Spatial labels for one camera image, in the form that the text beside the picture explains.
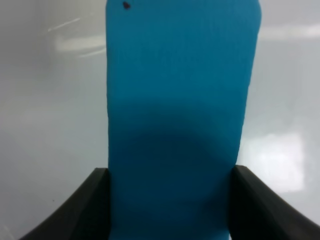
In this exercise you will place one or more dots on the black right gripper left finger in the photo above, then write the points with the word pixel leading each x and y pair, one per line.
pixel 85 215

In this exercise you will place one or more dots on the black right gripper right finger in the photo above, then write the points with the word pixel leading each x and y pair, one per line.
pixel 258 213

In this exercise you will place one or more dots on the teal whiteboard eraser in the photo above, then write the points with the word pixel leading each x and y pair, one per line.
pixel 178 73

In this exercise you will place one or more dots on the white whiteboard with aluminium frame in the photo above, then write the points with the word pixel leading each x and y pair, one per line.
pixel 53 124

